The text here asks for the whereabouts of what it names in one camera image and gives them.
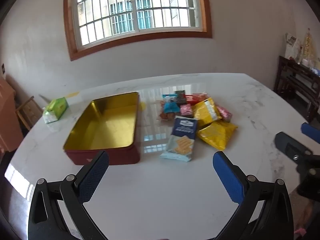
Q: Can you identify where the plain yellow snack packet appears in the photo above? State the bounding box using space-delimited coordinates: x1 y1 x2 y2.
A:
197 121 238 151

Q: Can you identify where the red tin box gold inside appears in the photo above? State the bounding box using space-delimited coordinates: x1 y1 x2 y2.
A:
62 92 141 166

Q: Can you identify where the dark wooden side table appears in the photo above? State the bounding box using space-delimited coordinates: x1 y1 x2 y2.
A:
274 56 320 123

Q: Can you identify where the gold ornament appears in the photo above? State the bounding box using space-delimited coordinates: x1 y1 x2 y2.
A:
301 27 317 63

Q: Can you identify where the pink snack packet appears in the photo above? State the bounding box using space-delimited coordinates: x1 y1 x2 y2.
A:
180 104 194 117
216 106 233 122

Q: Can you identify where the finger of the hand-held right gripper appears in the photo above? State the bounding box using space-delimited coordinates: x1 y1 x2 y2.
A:
301 122 320 143
274 132 314 161

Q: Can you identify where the blue cracker packet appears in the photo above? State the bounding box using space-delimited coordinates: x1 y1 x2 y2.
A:
160 116 198 162

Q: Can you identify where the black sesame packet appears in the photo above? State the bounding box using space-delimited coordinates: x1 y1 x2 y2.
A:
174 90 188 105

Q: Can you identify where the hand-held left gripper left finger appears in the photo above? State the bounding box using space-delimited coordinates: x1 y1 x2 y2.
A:
28 151 110 240

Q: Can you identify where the wooden chair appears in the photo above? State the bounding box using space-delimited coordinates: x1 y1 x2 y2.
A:
15 96 43 131

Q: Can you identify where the yellow packet with white strip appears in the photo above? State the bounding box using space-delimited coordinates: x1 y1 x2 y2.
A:
192 97 222 128

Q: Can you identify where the orange cabinet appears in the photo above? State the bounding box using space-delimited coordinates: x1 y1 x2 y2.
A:
0 76 24 153

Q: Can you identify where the green tissue pack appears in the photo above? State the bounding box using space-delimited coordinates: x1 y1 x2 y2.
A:
42 97 69 124

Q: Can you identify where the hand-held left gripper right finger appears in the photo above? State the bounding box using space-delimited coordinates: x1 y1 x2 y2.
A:
212 151 293 240

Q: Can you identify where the wooden framed window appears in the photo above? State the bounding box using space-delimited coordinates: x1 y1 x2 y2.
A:
63 0 212 62

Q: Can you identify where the red snack packet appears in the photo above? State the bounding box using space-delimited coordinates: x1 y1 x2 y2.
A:
185 94 209 105

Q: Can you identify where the blue clear snack packet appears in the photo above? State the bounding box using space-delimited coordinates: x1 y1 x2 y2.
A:
162 94 180 113

